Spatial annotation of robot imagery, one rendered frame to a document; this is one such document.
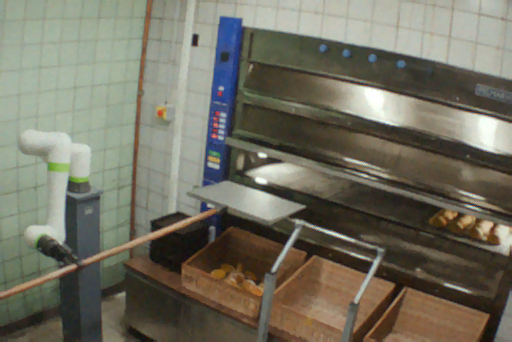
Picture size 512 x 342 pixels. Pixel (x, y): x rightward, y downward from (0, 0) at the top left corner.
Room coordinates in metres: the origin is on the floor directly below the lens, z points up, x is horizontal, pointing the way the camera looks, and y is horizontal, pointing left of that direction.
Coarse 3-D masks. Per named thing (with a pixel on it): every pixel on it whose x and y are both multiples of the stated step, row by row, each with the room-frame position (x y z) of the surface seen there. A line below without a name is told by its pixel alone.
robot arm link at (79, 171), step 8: (72, 144) 2.92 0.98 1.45; (80, 144) 2.94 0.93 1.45; (72, 152) 2.87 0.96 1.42; (80, 152) 2.88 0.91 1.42; (88, 152) 2.92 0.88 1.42; (72, 160) 2.87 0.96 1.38; (80, 160) 2.88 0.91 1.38; (88, 160) 2.92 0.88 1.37; (72, 168) 2.87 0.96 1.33; (80, 168) 2.88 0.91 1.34; (88, 168) 2.92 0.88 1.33; (72, 176) 2.87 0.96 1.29; (80, 176) 2.88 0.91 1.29; (88, 176) 2.92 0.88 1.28
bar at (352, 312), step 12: (288, 216) 2.99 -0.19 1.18; (300, 228) 2.92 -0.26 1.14; (312, 228) 2.89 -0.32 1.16; (324, 228) 2.87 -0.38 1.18; (348, 240) 2.77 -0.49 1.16; (288, 252) 2.85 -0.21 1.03; (384, 252) 2.66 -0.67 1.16; (276, 264) 2.79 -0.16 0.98; (372, 276) 2.60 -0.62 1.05; (264, 288) 2.75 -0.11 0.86; (264, 300) 2.75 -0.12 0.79; (264, 312) 2.74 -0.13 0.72; (348, 312) 2.48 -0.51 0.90; (264, 324) 2.74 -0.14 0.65; (348, 324) 2.48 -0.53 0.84; (264, 336) 2.74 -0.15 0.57; (348, 336) 2.47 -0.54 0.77
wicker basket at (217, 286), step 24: (216, 240) 3.44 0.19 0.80; (240, 240) 3.51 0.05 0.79; (264, 240) 3.44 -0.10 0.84; (192, 264) 3.26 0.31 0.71; (216, 264) 3.46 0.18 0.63; (264, 264) 3.39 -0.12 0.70; (288, 264) 3.31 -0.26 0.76; (192, 288) 3.15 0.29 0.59; (216, 288) 3.05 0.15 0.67; (240, 288) 2.96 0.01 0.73; (240, 312) 2.95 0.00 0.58
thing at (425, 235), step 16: (240, 176) 3.61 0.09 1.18; (272, 192) 3.47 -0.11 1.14; (288, 192) 3.41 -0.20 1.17; (336, 208) 3.23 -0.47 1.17; (352, 208) 3.22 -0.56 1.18; (384, 224) 3.06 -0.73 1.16; (400, 224) 3.03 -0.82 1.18; (432, 240) 2.89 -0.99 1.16; (448, 240) 2.85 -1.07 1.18; (480, 256) 2.72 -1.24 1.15; (496, 256) 2.67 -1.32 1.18
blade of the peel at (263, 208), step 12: (192, 192) 3.17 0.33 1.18; (204, 192) 3.22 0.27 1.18; (216, 192) 3.24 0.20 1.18; (228, 192) 3.26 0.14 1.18; (240, 192) 3.28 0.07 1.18; (252, 192) 3.29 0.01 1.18; (216, 204) 3.04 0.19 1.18; (228, 204) 3.08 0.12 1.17; (240, 204) 3.09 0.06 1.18; (252, 204) 3.11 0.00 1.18; (264, 204) 3.13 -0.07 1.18; (276, 204) 3.14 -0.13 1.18; (288, 204) 3.16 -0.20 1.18; (252, 216) 2.91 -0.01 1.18; (264, 216) 2.96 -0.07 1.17; (276, 216) 2.97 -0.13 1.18
